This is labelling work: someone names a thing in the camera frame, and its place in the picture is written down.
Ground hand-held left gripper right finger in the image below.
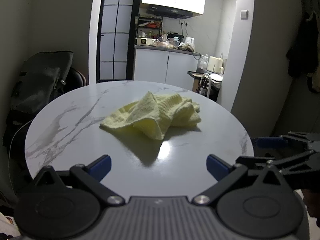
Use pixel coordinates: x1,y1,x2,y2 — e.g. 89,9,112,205
192,154,288,207

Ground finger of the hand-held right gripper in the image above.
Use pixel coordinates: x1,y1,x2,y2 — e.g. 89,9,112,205
256,131,320,153
236,150,320,178

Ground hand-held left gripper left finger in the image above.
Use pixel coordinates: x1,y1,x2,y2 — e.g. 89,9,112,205
32,154,125,207

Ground yellow waffle towel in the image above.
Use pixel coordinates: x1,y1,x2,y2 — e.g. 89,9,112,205
99,91,202,140

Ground dark chair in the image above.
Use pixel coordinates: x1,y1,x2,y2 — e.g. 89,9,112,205
56,67,88,98

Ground dark hanging clothes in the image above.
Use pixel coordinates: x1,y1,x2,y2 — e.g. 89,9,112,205
286,11,320,93

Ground dark side cart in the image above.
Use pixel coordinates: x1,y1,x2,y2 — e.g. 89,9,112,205
187,70,223,102

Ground cream round appliance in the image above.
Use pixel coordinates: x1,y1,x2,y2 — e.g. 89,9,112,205
208,56,224,74

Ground clear plastic bottles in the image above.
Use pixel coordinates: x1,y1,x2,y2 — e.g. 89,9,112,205
197,54,209,73

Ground black bag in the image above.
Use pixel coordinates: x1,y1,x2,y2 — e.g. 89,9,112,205
10,51,74,120

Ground white kitchen base cabinet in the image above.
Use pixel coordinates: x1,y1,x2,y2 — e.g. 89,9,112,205
133,44,201,92

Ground white countertop appliance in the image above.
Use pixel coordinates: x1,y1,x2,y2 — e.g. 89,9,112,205
136,37,157,46

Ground black framed glass door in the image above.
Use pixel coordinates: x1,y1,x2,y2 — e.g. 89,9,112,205
96,0,144,83

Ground black kitchen shelf rack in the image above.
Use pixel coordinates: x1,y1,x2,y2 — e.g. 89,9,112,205
137,14,163,38

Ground black range hood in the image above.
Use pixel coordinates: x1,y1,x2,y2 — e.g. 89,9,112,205
146,4,193,20

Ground white cable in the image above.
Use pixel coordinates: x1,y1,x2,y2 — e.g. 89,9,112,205
7,119,34,175

